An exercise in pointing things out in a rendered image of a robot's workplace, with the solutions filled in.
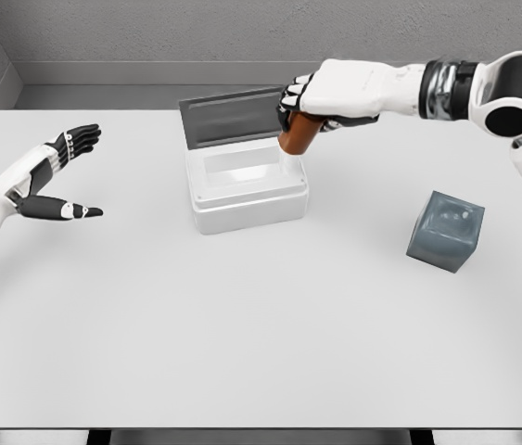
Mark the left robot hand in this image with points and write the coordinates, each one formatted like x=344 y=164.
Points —
x=33 y=178

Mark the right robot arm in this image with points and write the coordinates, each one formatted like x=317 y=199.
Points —
x=483 y=97

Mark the white box with grey lid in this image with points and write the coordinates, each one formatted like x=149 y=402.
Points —
x=246 y=181

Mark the brown and white bottle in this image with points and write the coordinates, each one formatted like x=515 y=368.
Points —
x=296 y=136

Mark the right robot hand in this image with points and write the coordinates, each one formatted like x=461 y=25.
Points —
x=341 y=90

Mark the grey cube block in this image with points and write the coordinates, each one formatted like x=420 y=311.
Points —
x=446 y=231

